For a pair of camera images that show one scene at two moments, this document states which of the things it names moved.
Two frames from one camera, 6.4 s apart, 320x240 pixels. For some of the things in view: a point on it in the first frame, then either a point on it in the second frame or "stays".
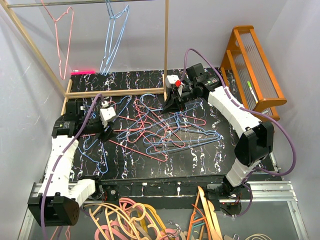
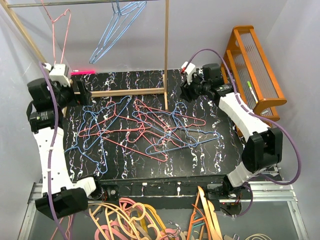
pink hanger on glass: [68, 238] stays
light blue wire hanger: [116, 25] to [120, 24]
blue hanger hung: [117, 24] to [119, 26]
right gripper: [172, 104] to [186, 89]
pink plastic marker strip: [82, 72] stays
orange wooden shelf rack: [248, 73] stays
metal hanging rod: [73, 3] stays
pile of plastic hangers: [127, 219] stays
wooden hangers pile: [204, 224] stays
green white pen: [252, 92] stays
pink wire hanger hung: [64, 25] to [53, 26]
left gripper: [105, 135] to [85, 95]
